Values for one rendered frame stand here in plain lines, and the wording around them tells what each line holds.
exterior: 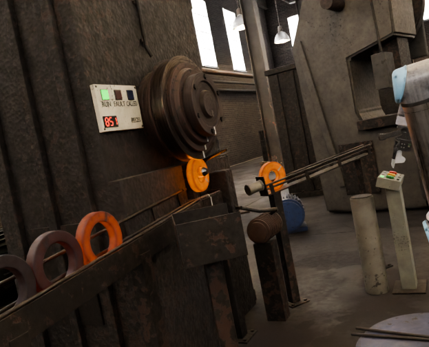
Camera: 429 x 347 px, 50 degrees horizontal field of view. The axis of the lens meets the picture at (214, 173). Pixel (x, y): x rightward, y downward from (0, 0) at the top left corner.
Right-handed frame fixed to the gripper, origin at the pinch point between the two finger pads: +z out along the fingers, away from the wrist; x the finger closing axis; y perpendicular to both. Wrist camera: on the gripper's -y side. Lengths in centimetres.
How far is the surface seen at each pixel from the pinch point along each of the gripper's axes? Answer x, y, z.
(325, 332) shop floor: -46, -10, 74
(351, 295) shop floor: -3, -6, 73
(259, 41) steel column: 791, -391, -109
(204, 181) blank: -59, -74, 14
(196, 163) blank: -62, -77, 6
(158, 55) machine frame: -55, -107, -39
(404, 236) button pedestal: 2.3, 12.6, 35.2
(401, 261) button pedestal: 2, 14, 49
